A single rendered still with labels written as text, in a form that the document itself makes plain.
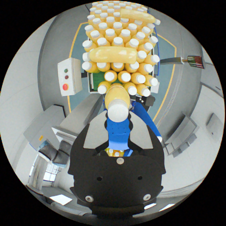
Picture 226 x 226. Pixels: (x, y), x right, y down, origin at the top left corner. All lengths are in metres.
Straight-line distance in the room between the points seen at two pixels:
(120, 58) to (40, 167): 0.67
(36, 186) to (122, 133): 0.62
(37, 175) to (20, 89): 2.39
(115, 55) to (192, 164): 3.77
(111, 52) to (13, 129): 2.84
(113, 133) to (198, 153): 3.47
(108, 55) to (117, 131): 0.32
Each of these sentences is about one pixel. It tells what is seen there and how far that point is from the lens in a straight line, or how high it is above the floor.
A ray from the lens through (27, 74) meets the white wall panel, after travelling 2.76.
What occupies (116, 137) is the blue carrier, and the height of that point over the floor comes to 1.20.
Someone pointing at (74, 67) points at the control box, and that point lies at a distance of 0.38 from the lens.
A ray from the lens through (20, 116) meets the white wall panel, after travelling 2.75.
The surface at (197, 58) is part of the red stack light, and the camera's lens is 0.44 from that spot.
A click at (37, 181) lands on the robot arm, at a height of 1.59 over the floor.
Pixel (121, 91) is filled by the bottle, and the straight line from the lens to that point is 0.15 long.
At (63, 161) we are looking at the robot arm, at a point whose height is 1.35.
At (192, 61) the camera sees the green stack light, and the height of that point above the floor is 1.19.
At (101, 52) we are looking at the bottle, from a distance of 0.25.
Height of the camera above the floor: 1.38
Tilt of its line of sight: 57 degrees down
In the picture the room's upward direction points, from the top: 174 degrees counter-clockwise
